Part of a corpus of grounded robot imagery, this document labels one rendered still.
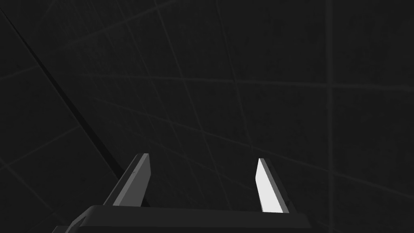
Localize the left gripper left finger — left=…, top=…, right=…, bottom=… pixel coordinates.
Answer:
left=103, top=153, right=151, bottom=208

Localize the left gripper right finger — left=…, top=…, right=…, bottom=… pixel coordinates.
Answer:
left=255, top=158, right=297, bottom=214

